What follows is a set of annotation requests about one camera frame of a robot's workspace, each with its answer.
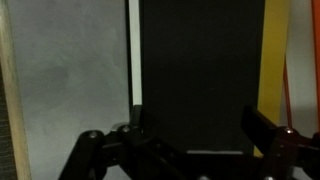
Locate black and yellow book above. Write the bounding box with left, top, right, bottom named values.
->
left=125, top=0, right=292, bottom=158

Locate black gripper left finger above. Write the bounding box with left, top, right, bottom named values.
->
left=59, top=104, right=145, bottom=180

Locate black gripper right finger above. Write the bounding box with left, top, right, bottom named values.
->
left=240, top=105, right=320, bottom=180

